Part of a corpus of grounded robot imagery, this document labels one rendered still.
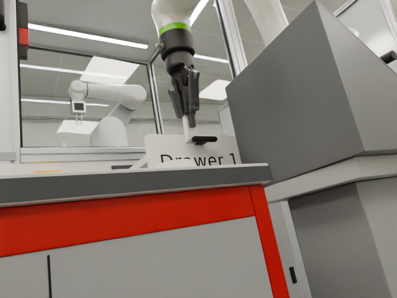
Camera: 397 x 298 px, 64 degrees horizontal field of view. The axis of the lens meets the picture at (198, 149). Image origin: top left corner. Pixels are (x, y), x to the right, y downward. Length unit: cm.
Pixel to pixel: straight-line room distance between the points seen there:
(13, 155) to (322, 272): 82
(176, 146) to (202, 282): 45
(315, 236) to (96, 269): 54
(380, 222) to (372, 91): 25
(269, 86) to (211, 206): 44
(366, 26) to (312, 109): 187
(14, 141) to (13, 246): 67
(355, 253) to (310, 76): 36
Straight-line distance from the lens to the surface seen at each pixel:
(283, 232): 135
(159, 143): 78
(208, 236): 42
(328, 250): 77
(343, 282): 77
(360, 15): 259
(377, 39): 247
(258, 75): 84
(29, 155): 99
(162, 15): 91
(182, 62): 84
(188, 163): 54
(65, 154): 101
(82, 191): 36
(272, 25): 115
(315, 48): 71
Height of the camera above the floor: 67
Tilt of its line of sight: 15 degrees up
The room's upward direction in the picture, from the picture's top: 11 degrees counter-clockwise
